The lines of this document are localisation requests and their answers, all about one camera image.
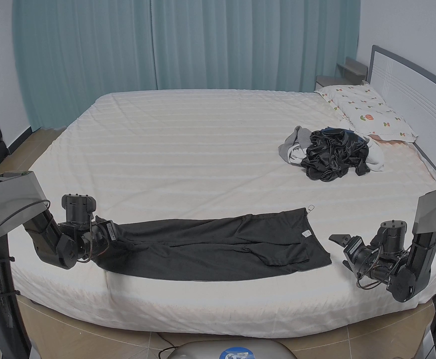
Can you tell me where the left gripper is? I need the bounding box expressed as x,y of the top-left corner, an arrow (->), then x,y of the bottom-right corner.
92,217 -> 118,244

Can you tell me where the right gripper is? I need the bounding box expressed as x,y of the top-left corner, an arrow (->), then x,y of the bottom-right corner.
329,233 -> 383,274

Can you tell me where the black T-shirt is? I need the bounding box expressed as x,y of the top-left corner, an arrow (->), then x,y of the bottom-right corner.
91,206 -> 332,281

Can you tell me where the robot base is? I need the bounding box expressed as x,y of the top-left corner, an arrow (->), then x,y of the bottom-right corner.
169,341 -> 294,359

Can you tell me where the pile of clothes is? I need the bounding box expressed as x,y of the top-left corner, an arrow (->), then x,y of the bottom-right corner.
278,126 -> 385,182

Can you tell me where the bed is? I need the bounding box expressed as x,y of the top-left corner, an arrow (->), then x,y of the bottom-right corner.
6,44 -> 436,345

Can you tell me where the white printed pillow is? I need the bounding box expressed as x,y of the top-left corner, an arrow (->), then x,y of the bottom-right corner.
314,85 -> 418,143

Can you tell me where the grey bedside table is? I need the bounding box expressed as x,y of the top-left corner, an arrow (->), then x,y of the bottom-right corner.
315,56 -> 368,90

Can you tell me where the blue-green curtain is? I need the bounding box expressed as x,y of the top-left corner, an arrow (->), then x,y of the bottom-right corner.
150,0 -> 361,92
12,0 -> 159,130

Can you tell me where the black cable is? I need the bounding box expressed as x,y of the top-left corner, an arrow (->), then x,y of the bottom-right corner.
0,199 -> 51,240
154,332 -> 183,359

